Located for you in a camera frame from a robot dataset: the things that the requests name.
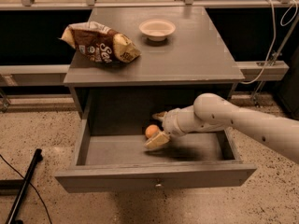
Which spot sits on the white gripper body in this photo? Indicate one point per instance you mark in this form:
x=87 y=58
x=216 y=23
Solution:
x=170 y=122

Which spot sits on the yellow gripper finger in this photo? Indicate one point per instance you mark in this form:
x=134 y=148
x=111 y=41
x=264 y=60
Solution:
x=159 y=116
x=156 y=140

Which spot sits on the orange fruit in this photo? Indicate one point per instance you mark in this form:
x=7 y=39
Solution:
x=151 y=130

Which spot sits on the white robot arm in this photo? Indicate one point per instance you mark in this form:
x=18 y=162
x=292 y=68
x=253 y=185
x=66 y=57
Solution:
x=211 y=113

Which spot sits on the grey open drawer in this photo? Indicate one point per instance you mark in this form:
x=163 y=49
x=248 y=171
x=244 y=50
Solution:
x=121 y=163

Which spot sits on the grey cabinet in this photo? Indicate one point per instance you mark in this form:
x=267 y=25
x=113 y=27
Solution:
x=166 y=75

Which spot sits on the white bowl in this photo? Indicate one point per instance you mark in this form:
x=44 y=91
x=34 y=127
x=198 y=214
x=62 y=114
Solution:
x=157 y=29

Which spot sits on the brown chip bag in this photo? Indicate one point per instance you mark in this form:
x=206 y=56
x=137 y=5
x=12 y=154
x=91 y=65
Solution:
x=100 y=43

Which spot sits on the black metal stand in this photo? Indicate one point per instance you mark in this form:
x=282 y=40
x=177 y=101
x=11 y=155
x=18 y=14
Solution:
x=18 y=188

